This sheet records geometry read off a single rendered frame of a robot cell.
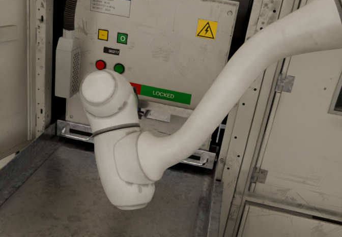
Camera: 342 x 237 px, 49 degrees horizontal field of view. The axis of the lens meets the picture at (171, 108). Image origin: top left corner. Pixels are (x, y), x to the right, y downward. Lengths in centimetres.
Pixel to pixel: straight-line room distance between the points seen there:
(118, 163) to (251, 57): 32
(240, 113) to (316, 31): 50
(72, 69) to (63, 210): 39
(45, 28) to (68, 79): 17
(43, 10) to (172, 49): 39
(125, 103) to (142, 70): 41
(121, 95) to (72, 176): 48
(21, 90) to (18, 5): 26
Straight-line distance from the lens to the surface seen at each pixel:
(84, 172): 117
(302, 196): 123
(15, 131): 130
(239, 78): 68
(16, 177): 115
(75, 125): 129
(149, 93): 117
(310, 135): 113
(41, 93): 126
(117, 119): 76
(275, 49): 68
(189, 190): 115
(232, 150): 116
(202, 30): 109
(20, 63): 123
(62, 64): 111
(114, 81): 73
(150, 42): 113
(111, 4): 114
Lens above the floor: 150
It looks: 23 degrees down
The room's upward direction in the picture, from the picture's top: 9 degrees clockwise
